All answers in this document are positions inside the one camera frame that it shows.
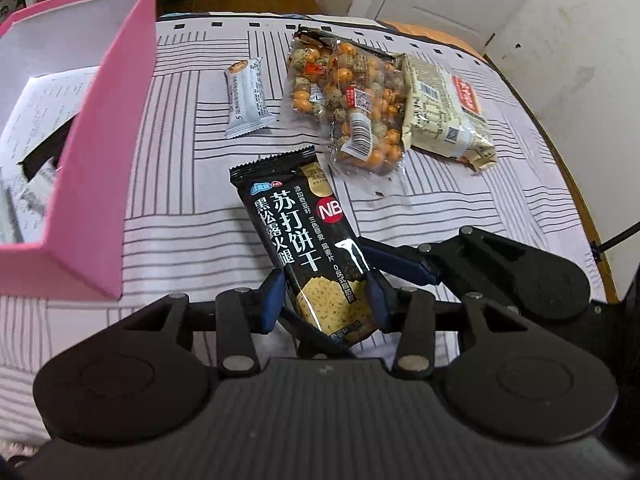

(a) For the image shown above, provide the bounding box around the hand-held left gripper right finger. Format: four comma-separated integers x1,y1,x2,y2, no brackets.
365,270,538,378

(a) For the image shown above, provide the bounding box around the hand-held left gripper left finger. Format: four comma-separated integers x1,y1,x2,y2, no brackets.
120,269,286,378

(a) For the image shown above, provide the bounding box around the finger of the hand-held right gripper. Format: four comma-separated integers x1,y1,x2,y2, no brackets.
359,226,503,288

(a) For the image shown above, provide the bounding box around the black cracker packet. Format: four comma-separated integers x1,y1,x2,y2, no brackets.
229,145,373,348

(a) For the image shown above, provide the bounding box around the beige snack packet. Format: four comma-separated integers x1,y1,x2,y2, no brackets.
400,52,498,175

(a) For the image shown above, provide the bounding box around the clear bag of orange nuts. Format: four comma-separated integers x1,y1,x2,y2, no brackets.
282,27,408,177

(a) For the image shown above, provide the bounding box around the small white snack bar packet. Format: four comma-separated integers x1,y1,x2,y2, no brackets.
223,57,277,139

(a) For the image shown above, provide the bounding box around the pink cardboard box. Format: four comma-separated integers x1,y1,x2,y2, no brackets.
0,0,158,301

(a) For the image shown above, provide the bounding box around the white striped bed sheet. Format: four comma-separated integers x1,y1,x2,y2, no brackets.
0,14,608,451

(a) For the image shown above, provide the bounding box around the printed paper sheet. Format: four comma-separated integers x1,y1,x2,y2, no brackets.
0,65,103,246

